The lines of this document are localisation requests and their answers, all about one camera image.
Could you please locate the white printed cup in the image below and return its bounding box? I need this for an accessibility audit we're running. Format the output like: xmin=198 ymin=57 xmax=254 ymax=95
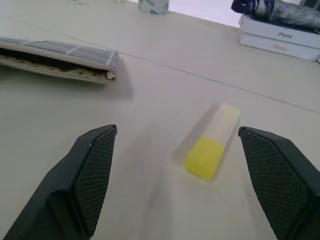
xmin=137 ymin=0 xmax=171 ymax=15

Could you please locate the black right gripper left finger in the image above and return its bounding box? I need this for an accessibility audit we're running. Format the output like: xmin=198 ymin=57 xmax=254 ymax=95
xmin=4 ymin=124 xmax=118 ymax=240

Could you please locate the grid pattern pencil pouch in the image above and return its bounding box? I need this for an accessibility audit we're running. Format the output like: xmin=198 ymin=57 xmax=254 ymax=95
xmin=0 ymin=37 xmax=120 ymax=84

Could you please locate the white iPhone box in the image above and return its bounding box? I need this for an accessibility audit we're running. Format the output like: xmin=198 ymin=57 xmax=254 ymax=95
xmin=239 ymin=32 xmax=320 ymax=61
xmin=238 ymin=14 xmax=320 ymax=48

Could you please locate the yellow highlighter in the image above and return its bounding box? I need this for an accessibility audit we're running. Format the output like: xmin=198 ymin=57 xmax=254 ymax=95
xmin=171 ymin=102 xmax=242 ymax=181

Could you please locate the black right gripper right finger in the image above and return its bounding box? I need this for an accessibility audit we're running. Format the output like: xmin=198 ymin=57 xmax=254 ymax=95
xmin=237 ymin=126 xmax=320 ymax=240

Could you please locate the dark folded umbrella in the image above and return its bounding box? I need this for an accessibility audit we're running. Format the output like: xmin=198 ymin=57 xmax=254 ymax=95
xmin=230 ymin=0 xmax=320 ymax=32

